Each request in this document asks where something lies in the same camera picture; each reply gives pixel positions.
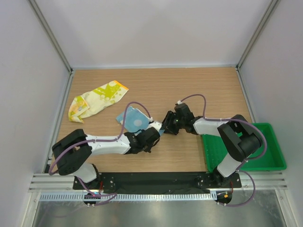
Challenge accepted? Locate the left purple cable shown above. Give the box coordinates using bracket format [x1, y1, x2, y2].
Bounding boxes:
[48, 101, 154, 206]

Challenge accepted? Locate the aluminium frame post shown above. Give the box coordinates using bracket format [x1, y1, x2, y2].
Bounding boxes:
[27, 0, 73, 74]
[236, 0, 280, 71]

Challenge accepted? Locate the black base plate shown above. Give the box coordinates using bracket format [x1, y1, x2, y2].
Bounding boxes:
[86, 172, 242, 195]

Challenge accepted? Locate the right aluminium frame post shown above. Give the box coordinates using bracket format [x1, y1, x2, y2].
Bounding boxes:
[236, 0, 280, 71]

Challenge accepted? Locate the green plastic tray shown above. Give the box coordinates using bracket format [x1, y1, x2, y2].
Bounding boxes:
[200, 122, 287, 173]

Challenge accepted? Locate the blue polka dot towel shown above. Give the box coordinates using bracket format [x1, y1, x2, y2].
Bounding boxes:
[124, 106, 154, 133]

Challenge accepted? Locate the yellow green printed towel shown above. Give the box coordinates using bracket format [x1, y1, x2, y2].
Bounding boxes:
[68, 80, 129, 123]

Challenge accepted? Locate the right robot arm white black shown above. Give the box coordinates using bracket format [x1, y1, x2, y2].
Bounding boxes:
[161, 102, 267, 187]

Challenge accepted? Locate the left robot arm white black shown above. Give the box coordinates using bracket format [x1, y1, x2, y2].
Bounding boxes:
[49, 121, 162, 189]

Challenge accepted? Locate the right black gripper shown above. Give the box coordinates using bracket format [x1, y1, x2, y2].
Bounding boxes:
[160, 111, 185, 135]

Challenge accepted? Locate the left aluminium frame post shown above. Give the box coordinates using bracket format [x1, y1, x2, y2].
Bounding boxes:
[27, 0, 73, 74]

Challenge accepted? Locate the perforated metal cable rail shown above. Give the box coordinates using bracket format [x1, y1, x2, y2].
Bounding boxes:
[39, 192, 217, 202]

